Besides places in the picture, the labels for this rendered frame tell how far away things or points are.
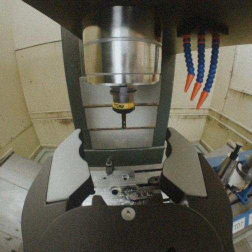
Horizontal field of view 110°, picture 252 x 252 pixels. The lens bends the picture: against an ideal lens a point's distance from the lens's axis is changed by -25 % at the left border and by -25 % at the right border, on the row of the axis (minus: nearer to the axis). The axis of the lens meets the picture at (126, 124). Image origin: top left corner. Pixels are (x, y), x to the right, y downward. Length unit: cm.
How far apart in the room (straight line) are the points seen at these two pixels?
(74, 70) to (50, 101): 61
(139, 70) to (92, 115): 61
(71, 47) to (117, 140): 67
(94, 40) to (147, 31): 8
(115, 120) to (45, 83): 81
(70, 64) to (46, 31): 60
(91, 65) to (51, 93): 109
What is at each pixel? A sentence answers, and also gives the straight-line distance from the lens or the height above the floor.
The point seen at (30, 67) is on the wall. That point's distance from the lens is 138.
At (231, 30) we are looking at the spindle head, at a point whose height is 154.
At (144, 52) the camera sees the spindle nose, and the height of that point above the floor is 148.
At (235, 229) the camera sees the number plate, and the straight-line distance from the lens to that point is 69.
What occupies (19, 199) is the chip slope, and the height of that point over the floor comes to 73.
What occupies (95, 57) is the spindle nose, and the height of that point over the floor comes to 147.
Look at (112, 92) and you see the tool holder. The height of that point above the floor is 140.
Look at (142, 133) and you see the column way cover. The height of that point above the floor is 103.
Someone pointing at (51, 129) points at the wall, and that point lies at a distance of 146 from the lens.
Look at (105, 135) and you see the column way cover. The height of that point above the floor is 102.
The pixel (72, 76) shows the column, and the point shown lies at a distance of 79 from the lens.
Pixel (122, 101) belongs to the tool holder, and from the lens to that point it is 26.
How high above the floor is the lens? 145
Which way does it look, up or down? 26 degrees down
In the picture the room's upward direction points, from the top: straight up
